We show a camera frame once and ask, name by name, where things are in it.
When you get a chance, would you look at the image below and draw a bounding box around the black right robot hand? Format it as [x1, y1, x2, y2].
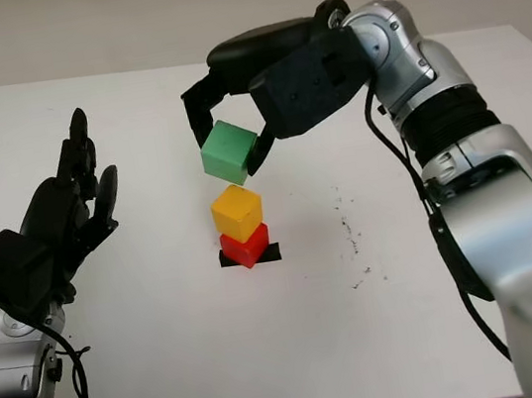
[170, 14, 343, 186]

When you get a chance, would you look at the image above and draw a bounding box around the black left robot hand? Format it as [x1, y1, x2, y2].
[3, 102, 137, 311]

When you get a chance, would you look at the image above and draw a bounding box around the green wooden cube block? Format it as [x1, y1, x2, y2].
[196, 115, 266, 192]

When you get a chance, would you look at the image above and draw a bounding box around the yellow wooden cube block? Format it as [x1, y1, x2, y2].
[207, 181, 268, 248]

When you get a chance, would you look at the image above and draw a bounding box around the red wooden cube block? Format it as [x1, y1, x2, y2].
[218, 222, 274, 273]

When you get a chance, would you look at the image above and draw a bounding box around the black tape strip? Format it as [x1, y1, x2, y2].
[217, 241, 283, 271]

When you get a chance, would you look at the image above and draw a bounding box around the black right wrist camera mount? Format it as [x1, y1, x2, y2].
[241, 23, 377, 145]

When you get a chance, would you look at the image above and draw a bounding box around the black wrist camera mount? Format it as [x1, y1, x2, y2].
[241, 23, 377, 145]
[0, 222, 67, 331]

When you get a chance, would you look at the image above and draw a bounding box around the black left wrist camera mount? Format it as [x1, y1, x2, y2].
[0, 222, 67, 331]

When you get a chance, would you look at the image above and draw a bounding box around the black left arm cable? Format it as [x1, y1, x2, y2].
[37, 313, 100, 398]

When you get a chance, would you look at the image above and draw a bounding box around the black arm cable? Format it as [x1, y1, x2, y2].
[313, 0, 516, 385]
[37, 313, 100, 398]

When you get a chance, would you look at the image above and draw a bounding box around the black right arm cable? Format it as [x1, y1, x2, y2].
[313, 0, 516, 385]

